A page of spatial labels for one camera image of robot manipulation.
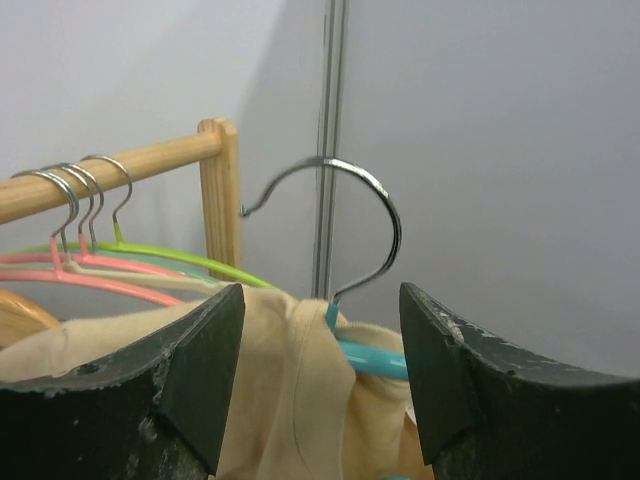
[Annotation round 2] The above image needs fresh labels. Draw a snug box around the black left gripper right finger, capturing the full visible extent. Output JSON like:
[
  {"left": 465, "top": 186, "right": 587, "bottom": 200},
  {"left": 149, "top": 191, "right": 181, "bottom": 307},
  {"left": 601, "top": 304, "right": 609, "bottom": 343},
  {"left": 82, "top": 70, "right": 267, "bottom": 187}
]
[{"left": 399, "top": 282, "right": 639, "bottom": 479}]

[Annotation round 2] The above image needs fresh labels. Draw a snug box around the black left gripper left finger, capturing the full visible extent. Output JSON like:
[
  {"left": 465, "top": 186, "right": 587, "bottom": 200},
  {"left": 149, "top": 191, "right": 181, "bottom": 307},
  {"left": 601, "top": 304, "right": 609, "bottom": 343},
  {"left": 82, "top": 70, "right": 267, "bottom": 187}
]
[{"left": 1, "top": 284, "right": 245, "bottom": 479}]

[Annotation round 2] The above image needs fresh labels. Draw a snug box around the turquoise plastic hanger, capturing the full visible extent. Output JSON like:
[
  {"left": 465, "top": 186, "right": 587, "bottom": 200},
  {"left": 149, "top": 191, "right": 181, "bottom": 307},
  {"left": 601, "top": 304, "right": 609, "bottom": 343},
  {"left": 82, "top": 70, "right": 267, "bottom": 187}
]
[{"left": 237, "top": 155, "right": 409, "bottom": 480}]

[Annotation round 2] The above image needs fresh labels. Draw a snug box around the beige tan t shirt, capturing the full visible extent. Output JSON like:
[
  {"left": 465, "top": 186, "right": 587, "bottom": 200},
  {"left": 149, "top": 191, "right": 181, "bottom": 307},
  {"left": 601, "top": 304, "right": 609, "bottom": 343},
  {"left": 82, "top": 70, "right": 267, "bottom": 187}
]
[{"left": 0, "top": 284, "right": 436, "bottom": 480}]

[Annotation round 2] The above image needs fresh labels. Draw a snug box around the wooden hanger with bar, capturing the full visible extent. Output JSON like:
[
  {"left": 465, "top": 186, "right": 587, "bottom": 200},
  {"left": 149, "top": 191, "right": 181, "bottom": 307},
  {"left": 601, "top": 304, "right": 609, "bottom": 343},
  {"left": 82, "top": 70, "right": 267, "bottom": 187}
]
[{"left": 0, "top": 290, "right": 60, "bottom": 349}]

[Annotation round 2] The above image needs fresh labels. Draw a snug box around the pink plastic hanger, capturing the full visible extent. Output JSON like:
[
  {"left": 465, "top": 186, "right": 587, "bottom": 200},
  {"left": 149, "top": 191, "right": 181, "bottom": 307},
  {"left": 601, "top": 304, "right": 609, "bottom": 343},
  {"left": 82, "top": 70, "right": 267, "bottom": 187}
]
[{"left": 1, "top": 170, "right": 182, "bottom": 307}]

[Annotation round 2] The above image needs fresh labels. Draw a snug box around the cream plastic hanger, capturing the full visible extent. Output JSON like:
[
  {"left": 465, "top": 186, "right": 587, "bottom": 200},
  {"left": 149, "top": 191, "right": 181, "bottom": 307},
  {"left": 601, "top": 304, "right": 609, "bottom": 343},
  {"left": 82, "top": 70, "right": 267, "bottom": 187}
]
[{"left": 0, "top": 162, "right": 221, "bottom": 296}]

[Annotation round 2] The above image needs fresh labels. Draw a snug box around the lime green hanger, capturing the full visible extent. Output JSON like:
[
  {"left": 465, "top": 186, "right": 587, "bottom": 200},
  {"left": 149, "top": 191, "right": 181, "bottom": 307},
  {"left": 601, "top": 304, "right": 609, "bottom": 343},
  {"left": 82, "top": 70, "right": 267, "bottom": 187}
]
[{"left": 11, "top": 155, "right": 274, "bottom": 288}]

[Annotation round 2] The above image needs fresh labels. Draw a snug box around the wooden clothes rack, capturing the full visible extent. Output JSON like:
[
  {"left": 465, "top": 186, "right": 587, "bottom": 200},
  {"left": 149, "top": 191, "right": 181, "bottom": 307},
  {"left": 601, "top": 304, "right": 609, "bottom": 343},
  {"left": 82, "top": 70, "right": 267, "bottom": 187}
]
[{"left": 1, "top": 118, "right": 243, "bottom": 268}]

